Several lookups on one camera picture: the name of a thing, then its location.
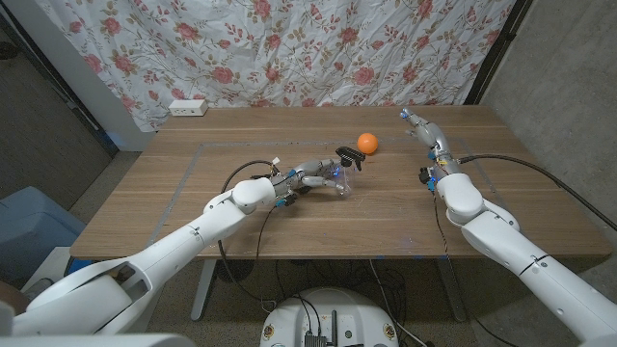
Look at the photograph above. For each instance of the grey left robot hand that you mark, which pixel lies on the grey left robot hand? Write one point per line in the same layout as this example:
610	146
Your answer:
308	173

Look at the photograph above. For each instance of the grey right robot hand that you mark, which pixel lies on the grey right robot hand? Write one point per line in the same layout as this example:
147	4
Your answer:
431	137

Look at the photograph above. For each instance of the clear spray bottle black top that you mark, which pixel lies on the clear spray bottle black top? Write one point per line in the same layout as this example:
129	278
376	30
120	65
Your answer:
349	155

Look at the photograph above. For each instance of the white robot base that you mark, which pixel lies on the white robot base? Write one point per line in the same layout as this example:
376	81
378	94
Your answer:
332	313

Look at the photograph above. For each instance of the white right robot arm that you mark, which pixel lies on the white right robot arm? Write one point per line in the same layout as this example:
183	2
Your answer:
501	236

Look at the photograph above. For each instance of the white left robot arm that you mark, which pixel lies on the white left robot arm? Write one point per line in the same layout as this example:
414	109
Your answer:
183	241

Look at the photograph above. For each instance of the orange fruit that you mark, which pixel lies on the orange fruit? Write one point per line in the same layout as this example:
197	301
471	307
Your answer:
367	143

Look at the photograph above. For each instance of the floral backdrop cloth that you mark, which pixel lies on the floral backdrop cloth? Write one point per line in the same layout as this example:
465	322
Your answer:
289	48

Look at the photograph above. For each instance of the white power strip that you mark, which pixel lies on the white power strip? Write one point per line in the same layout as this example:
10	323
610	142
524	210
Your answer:
188	108

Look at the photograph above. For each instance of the grey table leg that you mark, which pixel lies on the grey table leg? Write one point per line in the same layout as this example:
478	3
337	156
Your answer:
453	294

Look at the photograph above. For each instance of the white table leg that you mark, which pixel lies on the white table leg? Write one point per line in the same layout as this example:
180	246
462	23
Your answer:
202	294

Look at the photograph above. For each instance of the bright blue pad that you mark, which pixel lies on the bright blue pad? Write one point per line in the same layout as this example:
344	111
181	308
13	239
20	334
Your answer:
77	266

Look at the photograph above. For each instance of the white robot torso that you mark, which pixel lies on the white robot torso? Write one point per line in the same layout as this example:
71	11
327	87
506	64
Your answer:
96	341

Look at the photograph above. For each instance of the blue plastic bin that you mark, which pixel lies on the blue plastic bin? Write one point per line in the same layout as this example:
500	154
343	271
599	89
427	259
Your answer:
29	221

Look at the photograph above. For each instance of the grey round object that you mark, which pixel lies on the grey round object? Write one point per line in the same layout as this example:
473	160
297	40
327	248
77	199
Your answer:
36	286

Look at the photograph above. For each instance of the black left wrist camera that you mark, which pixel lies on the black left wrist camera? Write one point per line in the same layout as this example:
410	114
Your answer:
288	200

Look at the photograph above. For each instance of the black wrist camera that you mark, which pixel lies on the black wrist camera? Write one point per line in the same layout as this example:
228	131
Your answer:
288	200
424	177

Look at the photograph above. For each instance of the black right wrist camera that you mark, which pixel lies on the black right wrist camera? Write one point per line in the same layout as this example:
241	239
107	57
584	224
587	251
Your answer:
424	177

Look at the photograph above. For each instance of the black backdrop frame pole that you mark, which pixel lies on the black backdrop frame pole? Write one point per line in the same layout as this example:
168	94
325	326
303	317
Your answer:
77	106
499	48

